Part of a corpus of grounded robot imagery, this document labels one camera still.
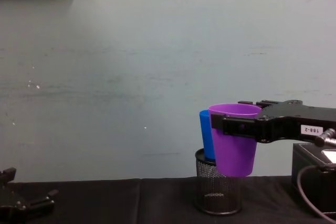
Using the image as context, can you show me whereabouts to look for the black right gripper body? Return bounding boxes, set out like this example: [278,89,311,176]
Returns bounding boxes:
[255,100,336,144]

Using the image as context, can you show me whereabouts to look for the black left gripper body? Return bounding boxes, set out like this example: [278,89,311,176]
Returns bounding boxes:
[0,180,30,221]

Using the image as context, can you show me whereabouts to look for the purple plastic cup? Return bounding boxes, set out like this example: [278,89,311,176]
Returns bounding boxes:
[208,103,263,178]

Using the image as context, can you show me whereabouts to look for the blue plastic cup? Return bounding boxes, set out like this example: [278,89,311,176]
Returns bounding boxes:
[199,109,216,161]

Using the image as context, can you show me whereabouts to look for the black box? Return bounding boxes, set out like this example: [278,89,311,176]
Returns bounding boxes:
[291,142,336,220]

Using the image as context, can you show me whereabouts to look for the black mesh pen holder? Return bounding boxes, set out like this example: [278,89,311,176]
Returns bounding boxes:
[194,147,243,216]

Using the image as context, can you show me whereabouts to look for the black table cloth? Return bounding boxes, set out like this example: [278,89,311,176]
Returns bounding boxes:
[0,174,336,224]

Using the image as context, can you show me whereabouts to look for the silver cable plug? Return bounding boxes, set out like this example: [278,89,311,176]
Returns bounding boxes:
[316,127,336,148]

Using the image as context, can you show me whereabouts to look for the black cable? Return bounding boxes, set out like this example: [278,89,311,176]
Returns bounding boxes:
[296,165,336,223]

